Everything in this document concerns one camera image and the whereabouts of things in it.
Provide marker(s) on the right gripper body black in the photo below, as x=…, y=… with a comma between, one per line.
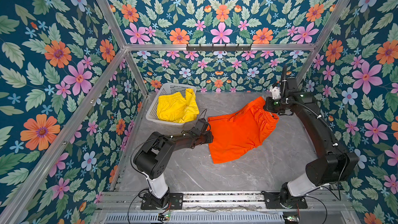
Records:
x=275, y=105

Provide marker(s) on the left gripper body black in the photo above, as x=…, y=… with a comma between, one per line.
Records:
x=206, y=138

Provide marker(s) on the orange shorts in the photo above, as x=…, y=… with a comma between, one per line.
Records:
x=238, y=133

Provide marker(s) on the yellow shorts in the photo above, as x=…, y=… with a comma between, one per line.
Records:
x=176, y=108

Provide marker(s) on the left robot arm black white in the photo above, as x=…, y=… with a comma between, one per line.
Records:
x=151, y=158

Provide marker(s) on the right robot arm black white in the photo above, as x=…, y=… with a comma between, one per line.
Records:
x=334, y=163

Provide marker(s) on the white plastic laundry basket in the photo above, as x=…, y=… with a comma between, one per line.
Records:
x=167, y=89

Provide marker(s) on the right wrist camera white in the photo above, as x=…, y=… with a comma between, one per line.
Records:
x=276, y=93

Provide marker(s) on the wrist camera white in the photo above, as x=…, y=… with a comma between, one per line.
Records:
x=276, y=93
x=203, y=125

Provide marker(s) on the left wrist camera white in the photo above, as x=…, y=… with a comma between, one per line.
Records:
x=203, y=125

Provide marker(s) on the aluminium mounting rail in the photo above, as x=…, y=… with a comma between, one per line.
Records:
x=318, y=200

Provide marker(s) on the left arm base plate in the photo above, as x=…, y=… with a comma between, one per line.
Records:
x=168, y=201

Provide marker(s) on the white slotted cable duct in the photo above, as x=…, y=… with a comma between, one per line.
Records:
x=195, y=218

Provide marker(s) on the black hook rail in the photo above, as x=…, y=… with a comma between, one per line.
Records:
x=218, y=47

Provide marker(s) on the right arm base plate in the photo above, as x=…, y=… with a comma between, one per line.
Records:
x=279, y=200

